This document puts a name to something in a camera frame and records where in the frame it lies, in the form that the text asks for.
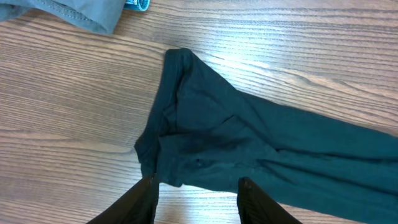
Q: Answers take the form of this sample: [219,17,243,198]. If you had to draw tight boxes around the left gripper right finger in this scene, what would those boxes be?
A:
[237,177,302,224]

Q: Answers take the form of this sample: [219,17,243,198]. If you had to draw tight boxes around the black t-shirt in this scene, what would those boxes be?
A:
[134,49,397,223]

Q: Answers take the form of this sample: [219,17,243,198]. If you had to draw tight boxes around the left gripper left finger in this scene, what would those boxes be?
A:
[87,174,159,224]

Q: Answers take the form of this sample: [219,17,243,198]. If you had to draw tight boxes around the blue frayed denim garment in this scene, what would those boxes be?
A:
[124,0,150,12]

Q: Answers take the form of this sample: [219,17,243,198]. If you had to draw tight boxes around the grey folded shorts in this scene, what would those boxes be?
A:
[1,0,125,34]

